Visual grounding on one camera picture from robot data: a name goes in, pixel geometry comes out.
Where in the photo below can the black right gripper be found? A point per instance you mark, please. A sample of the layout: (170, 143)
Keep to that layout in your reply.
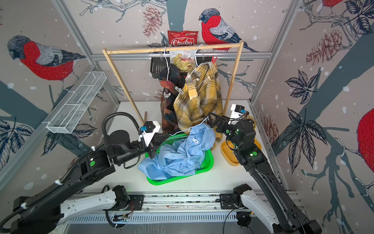
(225, 122)

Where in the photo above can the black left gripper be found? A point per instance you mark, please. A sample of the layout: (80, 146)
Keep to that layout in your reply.
(155, 144)

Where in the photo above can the white wire hanger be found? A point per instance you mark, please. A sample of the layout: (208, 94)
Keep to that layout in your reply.
(189, 128)

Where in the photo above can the light blue long-sleeve shirt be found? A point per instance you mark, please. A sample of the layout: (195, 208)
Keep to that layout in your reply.
(183, 157)

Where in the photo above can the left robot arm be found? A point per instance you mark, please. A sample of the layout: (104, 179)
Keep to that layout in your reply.
(42, 213)

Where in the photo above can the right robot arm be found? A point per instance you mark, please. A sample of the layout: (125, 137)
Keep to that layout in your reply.
(280, 215)

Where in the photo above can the white hanger of red shirt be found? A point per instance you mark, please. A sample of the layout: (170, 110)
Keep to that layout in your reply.
(167, 63)

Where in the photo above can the yellow plaid flannel shirt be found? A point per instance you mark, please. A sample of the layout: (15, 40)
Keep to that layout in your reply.
(202, 95)

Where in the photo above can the yellow plastic tray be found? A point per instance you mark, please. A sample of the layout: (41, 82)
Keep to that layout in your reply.
(228, 154)

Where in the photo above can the yellow bamboo steamer basket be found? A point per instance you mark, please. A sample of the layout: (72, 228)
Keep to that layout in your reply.
(251, 119)

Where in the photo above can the green perforated plastic tray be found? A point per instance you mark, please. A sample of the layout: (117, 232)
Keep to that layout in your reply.
(205, 166)

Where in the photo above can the white clothespin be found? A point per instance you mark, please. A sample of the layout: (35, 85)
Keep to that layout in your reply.
(179, 90)

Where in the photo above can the dark red plaid shirt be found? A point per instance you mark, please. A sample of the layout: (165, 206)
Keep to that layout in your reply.
(168, 96)

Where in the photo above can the wooden clothes rack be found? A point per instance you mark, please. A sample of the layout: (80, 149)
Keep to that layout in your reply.
(108, 53)

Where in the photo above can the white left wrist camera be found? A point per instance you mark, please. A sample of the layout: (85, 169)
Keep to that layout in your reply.
(148, 130)

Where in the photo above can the black wall basket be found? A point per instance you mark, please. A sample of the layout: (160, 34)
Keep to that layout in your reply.
(158, 64)

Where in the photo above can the white wire mesh basket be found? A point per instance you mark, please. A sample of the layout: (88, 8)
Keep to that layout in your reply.
(70, 114)

